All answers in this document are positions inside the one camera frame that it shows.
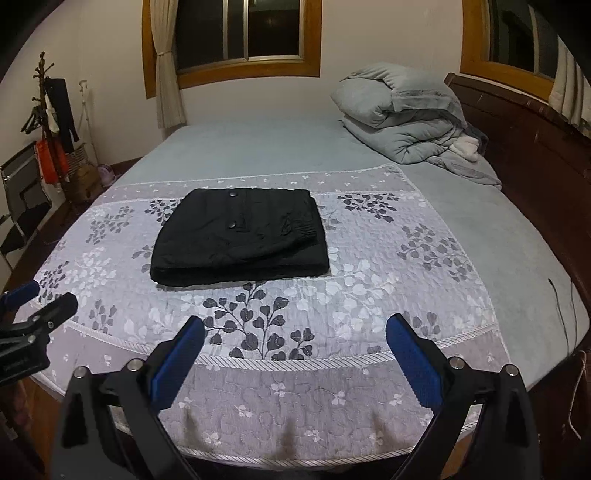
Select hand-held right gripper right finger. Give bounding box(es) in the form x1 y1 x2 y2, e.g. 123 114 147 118
385 314 542 480

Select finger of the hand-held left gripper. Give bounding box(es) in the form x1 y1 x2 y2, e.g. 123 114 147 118
0 281 41 317
0 292 79 348

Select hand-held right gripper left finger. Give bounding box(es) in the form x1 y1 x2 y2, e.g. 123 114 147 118
52 316 206 480

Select black pants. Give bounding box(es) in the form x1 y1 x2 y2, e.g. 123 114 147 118
151 188 331 288

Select grey floral quilted blanket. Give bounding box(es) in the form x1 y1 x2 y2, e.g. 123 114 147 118
14 161 511 469

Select metal folding chair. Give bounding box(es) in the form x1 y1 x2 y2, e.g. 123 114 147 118
0 141 51 273

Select orange garment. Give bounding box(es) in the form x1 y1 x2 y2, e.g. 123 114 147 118
34 138 70 183

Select black hanging garment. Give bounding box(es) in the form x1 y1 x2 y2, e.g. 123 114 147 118
46 78 79 153

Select wooden coat rack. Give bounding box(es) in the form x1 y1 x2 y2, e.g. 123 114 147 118
21 51 77 204

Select white cloth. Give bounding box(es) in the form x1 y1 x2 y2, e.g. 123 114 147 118
450 137 481 162

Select bed with grey sheet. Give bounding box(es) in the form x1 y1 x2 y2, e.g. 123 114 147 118
14 111 591 476

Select cream curtain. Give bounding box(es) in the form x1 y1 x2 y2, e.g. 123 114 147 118
150 0 188 130
548 34 591 132

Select folded grey duvet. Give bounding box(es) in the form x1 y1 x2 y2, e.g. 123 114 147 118
331 62 503 191

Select wooden bed headboard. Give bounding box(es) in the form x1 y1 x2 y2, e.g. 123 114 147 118
443 72 591 296

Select wooden framed window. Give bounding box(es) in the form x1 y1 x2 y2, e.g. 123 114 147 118
459 0 561 84
141 0 322 99

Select black cable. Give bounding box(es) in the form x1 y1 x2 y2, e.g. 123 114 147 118
548 277 580 356

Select white cable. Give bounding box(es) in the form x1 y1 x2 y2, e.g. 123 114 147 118
566 351 589 441

